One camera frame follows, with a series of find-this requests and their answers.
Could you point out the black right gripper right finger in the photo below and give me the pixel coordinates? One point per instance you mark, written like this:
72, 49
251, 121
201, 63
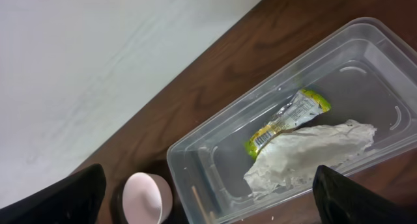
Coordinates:
340, 200

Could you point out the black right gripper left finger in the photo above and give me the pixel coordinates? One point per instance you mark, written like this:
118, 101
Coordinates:
74, 199

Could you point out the pink bowl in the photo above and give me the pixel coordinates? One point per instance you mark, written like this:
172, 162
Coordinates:
146, 199

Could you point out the green snack wrapper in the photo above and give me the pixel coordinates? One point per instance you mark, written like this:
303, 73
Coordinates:
304, 106

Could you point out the wooden chopstick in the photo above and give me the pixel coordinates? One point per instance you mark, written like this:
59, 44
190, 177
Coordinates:
200, 205

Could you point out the clear plastic bin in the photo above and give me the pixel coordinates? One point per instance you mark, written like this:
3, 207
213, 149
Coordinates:
364, 70

